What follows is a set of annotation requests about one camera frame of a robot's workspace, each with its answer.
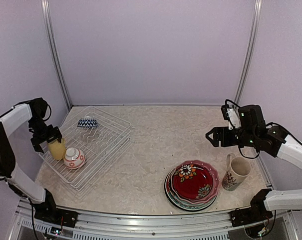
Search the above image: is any dark patterned plate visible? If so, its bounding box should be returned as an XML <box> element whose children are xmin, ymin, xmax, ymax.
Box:
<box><xmin>171</xmin><ymin>163</ymin><xmax>213</xmax><ymax>201</ymax></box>

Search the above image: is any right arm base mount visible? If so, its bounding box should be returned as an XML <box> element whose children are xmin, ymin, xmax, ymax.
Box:
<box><xmin>229</xmin><ymin>188</ymin><xmax>273</xmax><ymax>227</ymax></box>

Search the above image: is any front aluminium rail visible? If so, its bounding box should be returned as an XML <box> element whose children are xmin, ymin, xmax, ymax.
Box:
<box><xmin>7</xmin><ymin>199</ymin><xmax>299</xmax><ymax>240</ymax></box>

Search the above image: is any left aluminium frame post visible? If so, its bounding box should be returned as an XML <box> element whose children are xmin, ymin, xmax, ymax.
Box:
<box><xmin>40</xmin><ymin>0</ymin><xmax>73</xmax><ymax>111</ymax></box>

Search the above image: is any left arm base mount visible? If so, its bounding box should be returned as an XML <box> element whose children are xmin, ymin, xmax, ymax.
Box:
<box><xmin>32</xmin><ymin>189</ymin><xmax>78</xmax><ymax>228</ymax></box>

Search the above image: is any black rimmed plate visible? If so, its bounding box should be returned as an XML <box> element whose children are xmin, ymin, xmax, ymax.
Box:
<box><xmin>164</xmin><ymin>174</ymin><xmax>219</xmax><ymax>212</ymax></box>

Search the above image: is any yellow ceramic mug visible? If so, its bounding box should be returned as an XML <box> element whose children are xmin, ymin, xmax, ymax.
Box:
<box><xmin>47</xmin><ymin>138</ymin><xmax>66</xmax><ymax>161</ymax></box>

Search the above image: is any red teal patterned plate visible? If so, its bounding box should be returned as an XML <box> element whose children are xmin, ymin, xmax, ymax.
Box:
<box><xmin>165</xmin><ymin>179</ymin><xmax>219</xmax><ymax>210</ymax></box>

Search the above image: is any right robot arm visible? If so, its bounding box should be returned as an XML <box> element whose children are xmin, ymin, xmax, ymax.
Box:
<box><xmin>205</xmin><ymin>103</ymin><xmax>302</xmax><ymax>222</ymax></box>

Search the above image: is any white wire dish rack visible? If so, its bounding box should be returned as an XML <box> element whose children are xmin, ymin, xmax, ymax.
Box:
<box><xmin>39</xmin><ymin>106</ymin><xmax>131</xmax><ymax>192</ymax></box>

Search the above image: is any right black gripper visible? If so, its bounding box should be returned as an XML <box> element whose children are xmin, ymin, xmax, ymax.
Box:
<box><xmin>207</xmin><ymin>126</ymin><xmax>258</xmax><ymax>147</ymax></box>

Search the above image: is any white red patterned cup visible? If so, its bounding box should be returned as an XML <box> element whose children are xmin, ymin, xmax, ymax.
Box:
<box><xmin>63</xmin><ymin>147</ymin><xmax>86</xmax><ymax>170</ymax></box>

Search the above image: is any right aluminium frame post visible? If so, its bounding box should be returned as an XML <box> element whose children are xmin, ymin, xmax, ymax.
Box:
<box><xmin>234</xmin><ymin>0</ymin><xmax>263</xmax><ymax>104</ymax></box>

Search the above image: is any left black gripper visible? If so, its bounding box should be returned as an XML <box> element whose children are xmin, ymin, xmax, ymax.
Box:
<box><xmin>28</xmin><ymin>116</ymin><xmax>62</xmax><ymax>152</ymax></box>

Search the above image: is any floral green mug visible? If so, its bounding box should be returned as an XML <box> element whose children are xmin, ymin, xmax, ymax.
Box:
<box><xmin>222</xmin><ymin>153</ymin><xmax>252</xmax><ymax>192</ymax></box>

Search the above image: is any aluminium frame post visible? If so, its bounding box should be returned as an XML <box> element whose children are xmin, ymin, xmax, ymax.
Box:
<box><xmin>40</xmin><ymin>0</ymin><xmax>73</xmax><ymax>111</ymax></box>
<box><xmin>234</xmin><ymin>0</ymin><xmax>263</xmax><ymax>104</ymax></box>

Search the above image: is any blue white patterned bowl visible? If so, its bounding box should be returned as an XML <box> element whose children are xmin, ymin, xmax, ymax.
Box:
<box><xmin>77</xmin><ymin>117</ymin><xmax>99</xmax><ymax>129</ymax></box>

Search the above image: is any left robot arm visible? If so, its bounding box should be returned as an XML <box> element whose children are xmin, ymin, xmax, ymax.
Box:
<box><xmin>0</xmin><ymin>97</ymin><xmax>62</xmax><ymax>223</ymax></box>

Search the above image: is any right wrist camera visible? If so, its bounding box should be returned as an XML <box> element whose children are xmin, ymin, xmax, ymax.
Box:
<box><xmin>221</xmin><ymin>99</ymin><xmax>241</xmax><ymax>130</ymax></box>

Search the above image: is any light green flower plate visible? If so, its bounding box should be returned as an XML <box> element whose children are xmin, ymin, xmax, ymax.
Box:
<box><xmin>164</xmin><ymin>184</ymin><xmax>216</xmax><ymax>206</ymax></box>

